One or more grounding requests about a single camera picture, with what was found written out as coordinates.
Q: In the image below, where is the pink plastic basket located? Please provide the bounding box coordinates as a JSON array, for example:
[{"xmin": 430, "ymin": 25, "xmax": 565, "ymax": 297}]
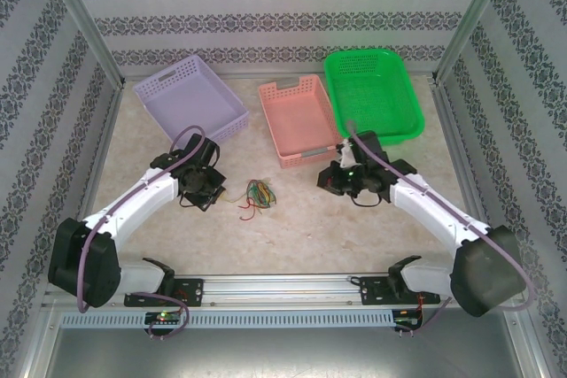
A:
[{"xmin": 258, "ymin": 73, "xmax": 344, "ymax": 170}]

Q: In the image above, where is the purple plastic basket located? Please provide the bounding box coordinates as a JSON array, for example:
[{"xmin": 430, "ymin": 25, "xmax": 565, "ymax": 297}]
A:
[{"xmin": 132, "ymin": 54, "xmax": 250, "ymax": 144}]

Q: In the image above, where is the green plastic basket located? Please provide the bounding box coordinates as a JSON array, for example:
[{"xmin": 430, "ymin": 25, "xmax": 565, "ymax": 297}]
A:
[{"xmin": 322, "ymin": 48, "xmax": 426, "ymax": 148}]

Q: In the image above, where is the aluminium table edge beam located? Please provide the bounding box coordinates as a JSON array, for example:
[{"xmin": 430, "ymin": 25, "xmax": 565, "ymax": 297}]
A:
[
  {"xmin": 431, "ymin": 79, "xmax": 491, "ymax": 228},
  {"xmin": 77, "ymin": 81, "xmax": 130, "ymax": 224}
]

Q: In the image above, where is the small circuit board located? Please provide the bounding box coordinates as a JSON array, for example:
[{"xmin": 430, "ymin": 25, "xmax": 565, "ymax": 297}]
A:
[
  {"xmin": 144, "ymin": 312, "xmax": 183, "ymax": 326},
  {"xmin": 393, "ymin": 309, "xmax": 424, "ymax": 330}
]

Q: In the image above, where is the grey metal panel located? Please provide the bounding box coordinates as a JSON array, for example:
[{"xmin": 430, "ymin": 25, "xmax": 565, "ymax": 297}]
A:
[{"xmin": 43, "ymin": 328, "xmax": 540, "ymax": 378}]

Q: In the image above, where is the thin black right camera cable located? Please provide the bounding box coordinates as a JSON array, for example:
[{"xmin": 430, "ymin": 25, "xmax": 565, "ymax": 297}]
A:
[{"xmin": 352, "ymin": 193, "xmax": 389, "ymax": 210}]

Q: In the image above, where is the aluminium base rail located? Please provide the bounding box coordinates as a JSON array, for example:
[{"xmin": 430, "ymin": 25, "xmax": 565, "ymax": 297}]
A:
[{"xmin": 43, "ymin": 274, "xmax": 453, "ymax": 308}]

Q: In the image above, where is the grey slotted cable duct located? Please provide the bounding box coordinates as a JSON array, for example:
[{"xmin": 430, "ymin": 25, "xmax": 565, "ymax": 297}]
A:
[{"xmin": 59, "ymin": 310, "xmax": 395, "ymax": 329}]

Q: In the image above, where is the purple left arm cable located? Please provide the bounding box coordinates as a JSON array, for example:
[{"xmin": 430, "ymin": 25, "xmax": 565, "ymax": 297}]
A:
[{"xmin": 75, "ymin": 125, "xmax": 190, "ymax": 340}]

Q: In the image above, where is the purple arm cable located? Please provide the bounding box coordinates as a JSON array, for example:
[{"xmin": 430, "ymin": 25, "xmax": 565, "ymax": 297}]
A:
[
  {"xmin": 345, "ymin": 119, "xmax": 536, "ymax": 335},
  {"xmin": 75, "ymin": 125, "xmax": 190, "ymax": 340}
]

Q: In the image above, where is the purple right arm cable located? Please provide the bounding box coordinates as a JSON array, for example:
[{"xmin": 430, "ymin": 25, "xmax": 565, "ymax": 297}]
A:
[{"xmin": 345, "ymin": 119, "xmax": 536, "ymax": 335}]

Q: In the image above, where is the aluminium frame post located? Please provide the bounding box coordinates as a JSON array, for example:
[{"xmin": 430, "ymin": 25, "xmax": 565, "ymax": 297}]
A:
[
  {"xmin": 431, "ymin": 0, "xmax": 519, "ymax": 87},
  {"xmin": 35, "ymin": 0, "xmax": 128, "ymax": 89}
]

